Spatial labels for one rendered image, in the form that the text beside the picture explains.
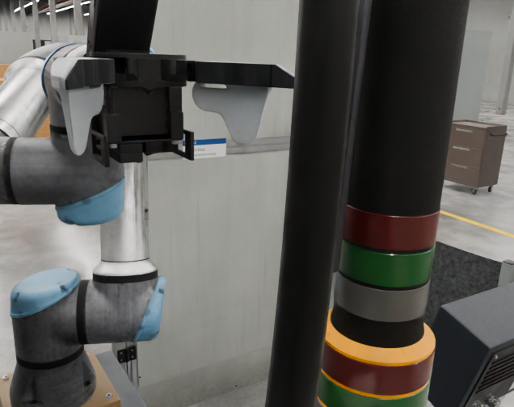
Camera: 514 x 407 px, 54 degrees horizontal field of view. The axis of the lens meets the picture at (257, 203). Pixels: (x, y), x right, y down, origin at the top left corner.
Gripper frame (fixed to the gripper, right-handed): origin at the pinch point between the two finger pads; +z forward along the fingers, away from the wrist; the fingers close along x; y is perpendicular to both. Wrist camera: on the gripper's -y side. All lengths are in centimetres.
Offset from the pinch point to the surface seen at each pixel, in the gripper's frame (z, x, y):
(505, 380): -16, -69, 55
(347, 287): 15.6, 1.5, 6.7
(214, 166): -163, -82, 45
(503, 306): -19, -69, 41
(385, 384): 17.4, 1.0, 9.7
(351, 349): 16.3, 1.7, 8.7
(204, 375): -164, -78, 148
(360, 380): 16.9, 1.6, 9.7
